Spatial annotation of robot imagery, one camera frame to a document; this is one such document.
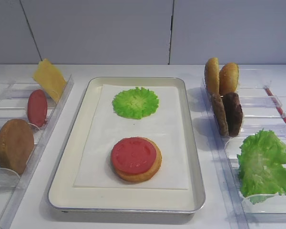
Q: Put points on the bun bottom on tray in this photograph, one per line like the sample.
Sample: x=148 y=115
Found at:
x=137 y=178

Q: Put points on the right standing bun half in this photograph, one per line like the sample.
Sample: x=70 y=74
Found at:
x=228 y=78

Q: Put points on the clear acrylic rack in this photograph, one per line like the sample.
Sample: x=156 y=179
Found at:
x=259 y=113
x=13 y=105

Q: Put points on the left standing bun half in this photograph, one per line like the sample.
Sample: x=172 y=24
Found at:
x=211 y=75

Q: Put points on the clear acrylic right rack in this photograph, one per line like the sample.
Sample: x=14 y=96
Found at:
x=259 y=113

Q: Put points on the clear acrylic left rack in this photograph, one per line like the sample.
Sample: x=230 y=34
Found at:
x=13 y=105

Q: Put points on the red white striped straw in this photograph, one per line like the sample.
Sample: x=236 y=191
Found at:
x=277 y=102

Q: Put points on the standing bun half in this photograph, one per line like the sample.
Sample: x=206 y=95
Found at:
x=211 y=75
x=228 y=78

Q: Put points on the left brown meat patty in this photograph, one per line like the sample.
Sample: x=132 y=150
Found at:
x=219 y=111

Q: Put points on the right dark meat patty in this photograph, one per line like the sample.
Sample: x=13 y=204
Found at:
x=233 y=112

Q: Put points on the round green lettuce piece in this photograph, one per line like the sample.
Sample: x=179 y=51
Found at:
x=135 y=103

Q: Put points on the yellow cheese slice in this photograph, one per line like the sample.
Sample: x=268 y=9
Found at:
x=50 y=79

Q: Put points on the metal baking tray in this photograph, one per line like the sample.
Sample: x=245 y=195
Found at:
x=65 y=196

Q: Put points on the brown bun in left rack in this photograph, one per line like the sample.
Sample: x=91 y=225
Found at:
x=16 y=145

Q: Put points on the white paper liner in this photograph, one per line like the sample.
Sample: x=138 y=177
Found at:
x=164 y=127

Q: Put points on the red tomato slice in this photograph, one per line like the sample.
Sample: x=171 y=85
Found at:
x=37 y=108
x=134 y=155

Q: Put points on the large green lettuce leaf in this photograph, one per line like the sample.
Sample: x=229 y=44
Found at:
x=262 y=166

